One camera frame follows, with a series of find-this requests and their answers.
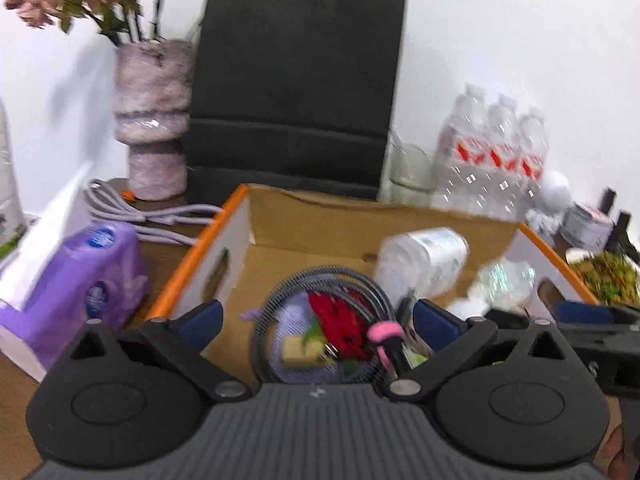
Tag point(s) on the red artificial flower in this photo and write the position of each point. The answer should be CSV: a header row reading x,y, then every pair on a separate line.
x,y
337,325

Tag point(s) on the purple tissue pack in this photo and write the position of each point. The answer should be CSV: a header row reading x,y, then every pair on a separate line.
x,y
95,280

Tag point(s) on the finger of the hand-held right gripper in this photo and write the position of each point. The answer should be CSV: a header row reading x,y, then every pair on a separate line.
x,y
585,314

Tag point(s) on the orange-edged cardboard box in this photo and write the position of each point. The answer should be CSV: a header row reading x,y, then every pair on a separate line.
x,y
300,230

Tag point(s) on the white plastic bottle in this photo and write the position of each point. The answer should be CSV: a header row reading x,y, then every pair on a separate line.
x,y
10,195

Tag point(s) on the small white dish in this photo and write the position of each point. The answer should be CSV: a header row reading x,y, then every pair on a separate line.
x,y
579,255

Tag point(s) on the red-label water bottle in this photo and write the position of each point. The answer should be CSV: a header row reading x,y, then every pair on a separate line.
x,y
500,165
460,155
531,170

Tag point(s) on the pale yellow block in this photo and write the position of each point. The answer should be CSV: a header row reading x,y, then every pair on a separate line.
x,y
302,350

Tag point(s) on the clear plastic bottle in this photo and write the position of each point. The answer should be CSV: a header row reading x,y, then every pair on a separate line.
x,y
422,260

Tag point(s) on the iridescent crinkled ball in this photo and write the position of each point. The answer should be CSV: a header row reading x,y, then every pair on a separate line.
x,y
505,280

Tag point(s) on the black paper bag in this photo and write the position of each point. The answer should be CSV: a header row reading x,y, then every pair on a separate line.
x,y
295,90

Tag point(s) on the lilac fabric pouch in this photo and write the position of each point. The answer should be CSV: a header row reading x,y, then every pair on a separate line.
x,y
295,317

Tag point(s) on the small patterned round jar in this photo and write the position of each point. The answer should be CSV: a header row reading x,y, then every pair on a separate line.
x,y
587,227

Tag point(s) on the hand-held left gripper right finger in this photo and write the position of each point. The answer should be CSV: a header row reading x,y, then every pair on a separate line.
x,y
436,324

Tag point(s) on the black mesh basket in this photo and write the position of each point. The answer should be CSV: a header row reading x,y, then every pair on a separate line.
x,y
262,330

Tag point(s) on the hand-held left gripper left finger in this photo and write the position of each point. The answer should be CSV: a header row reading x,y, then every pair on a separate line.
x,y
200,324

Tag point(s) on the mottled purple ceramic vase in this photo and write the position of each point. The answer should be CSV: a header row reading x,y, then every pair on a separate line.
x,y
152,120

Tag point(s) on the white plush toy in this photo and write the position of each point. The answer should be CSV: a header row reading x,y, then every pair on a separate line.
x,y
467,308

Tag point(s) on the clear glass cup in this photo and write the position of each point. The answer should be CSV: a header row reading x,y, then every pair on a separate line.
x,y
410,170

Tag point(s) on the white astronaut figurine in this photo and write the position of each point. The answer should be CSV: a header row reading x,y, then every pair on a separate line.
x,y
552,195

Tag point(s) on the person's right hand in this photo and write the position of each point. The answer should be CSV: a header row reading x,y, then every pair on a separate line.
x,y
611,452

